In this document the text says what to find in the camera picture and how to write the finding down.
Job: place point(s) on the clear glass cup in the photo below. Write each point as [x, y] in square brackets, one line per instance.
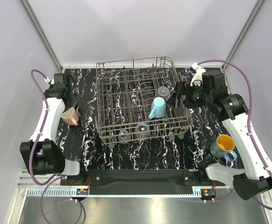
[141, 131]
[124, 136]
[163, 91]

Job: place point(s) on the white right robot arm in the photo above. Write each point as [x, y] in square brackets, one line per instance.
[208, 88]

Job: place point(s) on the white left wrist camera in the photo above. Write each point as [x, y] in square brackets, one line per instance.
[49, 81]

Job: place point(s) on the pink ceramic mug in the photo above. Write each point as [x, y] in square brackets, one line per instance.
[70, 117]

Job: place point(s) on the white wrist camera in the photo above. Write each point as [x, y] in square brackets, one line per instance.
[197, 78]
[49, 81]

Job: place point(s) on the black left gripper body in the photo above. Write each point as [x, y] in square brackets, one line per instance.
[74, 98]

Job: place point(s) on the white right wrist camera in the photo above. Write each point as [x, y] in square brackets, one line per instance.
[197, 78]

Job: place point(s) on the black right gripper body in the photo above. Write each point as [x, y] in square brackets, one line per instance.
[183, 88]

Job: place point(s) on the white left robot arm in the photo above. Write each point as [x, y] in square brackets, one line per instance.
[41, 154]

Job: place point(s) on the light blue ceramic mug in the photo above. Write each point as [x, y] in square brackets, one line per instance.
[157, 108]

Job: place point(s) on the blue floral mug orange inside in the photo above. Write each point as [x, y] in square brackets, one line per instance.
[223, 147]

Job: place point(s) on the aluminium frame rail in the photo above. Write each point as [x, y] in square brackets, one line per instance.
[126, 192]

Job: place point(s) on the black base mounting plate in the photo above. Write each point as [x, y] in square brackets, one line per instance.
[99, 177]

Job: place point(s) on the grey wire dish rack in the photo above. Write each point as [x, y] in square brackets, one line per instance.
[125, 92]

